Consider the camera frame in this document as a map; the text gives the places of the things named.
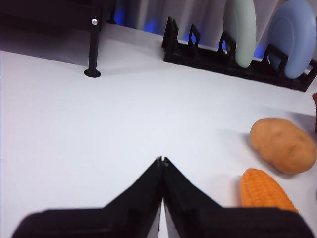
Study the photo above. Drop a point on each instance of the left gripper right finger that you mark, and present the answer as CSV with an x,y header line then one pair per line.
x,y
210,223

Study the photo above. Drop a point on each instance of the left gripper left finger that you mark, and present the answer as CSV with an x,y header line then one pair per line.
x,y
119,223

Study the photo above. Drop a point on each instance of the brown potato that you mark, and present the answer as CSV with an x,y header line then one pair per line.
x,y
282,145

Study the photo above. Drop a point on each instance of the brown wicker basket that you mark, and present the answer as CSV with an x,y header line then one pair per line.
x,y
315,111

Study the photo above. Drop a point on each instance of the black dish rack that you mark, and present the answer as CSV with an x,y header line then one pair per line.
x,y
198,58

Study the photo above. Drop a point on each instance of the pale green plate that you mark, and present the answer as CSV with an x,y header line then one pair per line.
x,y
244,37

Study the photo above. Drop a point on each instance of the light blue plate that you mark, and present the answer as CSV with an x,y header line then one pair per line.
x,y
294,37

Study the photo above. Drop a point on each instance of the black metal shelf frame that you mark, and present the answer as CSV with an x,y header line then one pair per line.
x,y
93,49

